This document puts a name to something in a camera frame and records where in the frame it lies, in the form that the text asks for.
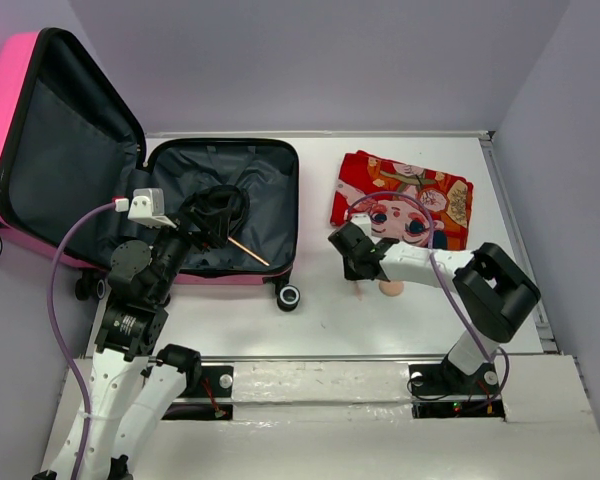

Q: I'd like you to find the wooden chopstick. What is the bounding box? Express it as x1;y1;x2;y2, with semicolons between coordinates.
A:
227;236;270;267

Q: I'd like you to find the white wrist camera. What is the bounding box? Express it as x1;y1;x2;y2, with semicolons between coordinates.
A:
349;213;372;236
128;188;176;228

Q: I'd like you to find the pink hard-shell suitcase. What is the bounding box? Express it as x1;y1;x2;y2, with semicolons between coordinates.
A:
0;28;300;311

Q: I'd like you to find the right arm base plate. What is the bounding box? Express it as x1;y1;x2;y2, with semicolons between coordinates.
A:
406;363;506;420

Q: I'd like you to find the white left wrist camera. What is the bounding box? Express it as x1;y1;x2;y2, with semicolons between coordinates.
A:
128;188;176;228

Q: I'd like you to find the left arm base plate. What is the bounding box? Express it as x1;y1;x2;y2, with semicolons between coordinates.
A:
162;364;234;421

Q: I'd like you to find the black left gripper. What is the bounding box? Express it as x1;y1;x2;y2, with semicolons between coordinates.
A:
147;205;233;301

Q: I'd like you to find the red patterned cloth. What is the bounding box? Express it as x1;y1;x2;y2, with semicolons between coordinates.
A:
330;150;473;251

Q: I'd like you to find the round pink powder puff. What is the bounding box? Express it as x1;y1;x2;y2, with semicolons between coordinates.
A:
379;281;404;297

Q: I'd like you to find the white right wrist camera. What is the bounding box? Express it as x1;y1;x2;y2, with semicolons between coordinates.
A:
349;213;372;236

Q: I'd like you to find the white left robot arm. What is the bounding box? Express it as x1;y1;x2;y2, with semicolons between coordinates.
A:
36;188;230;479

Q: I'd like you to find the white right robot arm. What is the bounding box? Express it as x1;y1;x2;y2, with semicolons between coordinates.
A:
328;222;541;401

